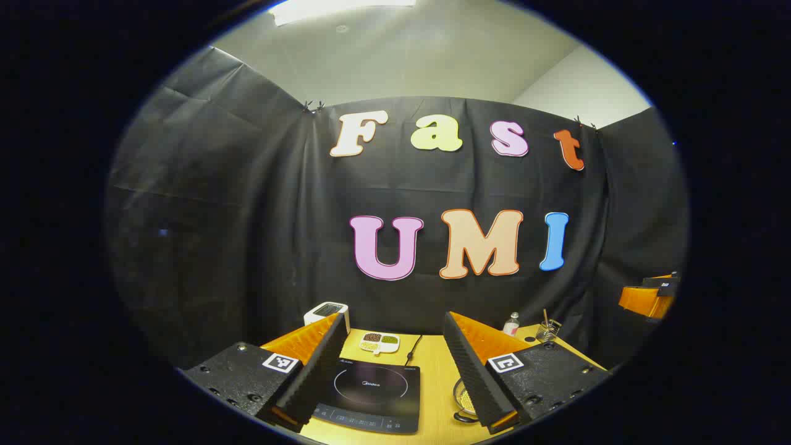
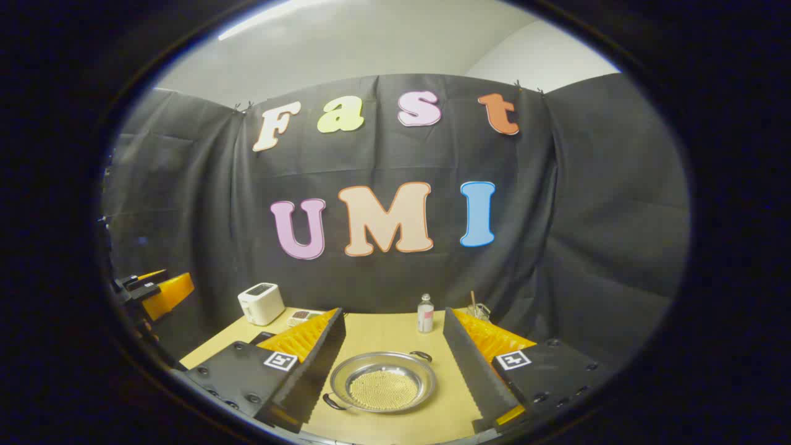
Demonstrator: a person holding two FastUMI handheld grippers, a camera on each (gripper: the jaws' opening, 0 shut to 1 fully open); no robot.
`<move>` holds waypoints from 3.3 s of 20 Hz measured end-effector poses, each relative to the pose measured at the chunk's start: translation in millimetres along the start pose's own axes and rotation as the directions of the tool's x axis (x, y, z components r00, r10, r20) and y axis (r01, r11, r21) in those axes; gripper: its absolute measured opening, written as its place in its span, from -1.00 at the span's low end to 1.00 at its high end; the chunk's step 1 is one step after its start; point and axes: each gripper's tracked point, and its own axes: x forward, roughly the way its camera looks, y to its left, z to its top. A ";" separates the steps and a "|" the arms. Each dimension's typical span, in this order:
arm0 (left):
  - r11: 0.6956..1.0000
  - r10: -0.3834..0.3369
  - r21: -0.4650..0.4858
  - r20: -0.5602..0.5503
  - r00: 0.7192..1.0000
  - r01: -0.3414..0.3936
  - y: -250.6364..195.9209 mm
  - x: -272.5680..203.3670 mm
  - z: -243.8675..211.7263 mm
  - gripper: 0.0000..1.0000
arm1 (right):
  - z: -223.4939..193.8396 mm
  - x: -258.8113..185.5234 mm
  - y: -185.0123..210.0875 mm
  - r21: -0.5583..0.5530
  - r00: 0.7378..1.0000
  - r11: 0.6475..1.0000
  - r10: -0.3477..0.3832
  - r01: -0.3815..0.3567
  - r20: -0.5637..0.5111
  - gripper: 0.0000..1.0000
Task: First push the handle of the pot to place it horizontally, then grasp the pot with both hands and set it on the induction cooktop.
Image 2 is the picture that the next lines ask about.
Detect black backdrop cloth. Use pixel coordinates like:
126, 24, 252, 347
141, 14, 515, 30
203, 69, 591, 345
102, 73, 692, 371

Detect pile of yellow soybeans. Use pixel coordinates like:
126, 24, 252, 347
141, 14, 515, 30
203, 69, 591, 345
349, 370, 421, 410

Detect stainless steel pot black handles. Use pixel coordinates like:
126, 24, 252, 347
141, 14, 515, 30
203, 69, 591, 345
322, 350, 437, 414

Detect white toaster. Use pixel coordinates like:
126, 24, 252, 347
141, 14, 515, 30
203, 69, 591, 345
238, 282, 286, 326

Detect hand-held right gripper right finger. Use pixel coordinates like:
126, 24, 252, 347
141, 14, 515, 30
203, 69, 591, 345
442, 307, 614, 434

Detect small clear bottle pink label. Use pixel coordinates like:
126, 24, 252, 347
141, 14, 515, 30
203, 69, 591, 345
417, 294, 435, 334

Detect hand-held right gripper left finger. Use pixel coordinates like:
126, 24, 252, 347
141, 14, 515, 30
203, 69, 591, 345
184, 307, 347, 434

